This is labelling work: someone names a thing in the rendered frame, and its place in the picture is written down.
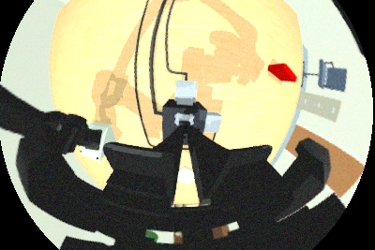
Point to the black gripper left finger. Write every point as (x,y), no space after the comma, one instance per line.
(162,160)

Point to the white sheet of paper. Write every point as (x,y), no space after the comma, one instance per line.
(186,176)

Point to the black usb plug with silver tip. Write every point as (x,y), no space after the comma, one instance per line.
(186,123)

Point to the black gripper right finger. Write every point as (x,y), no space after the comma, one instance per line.
(211,162)

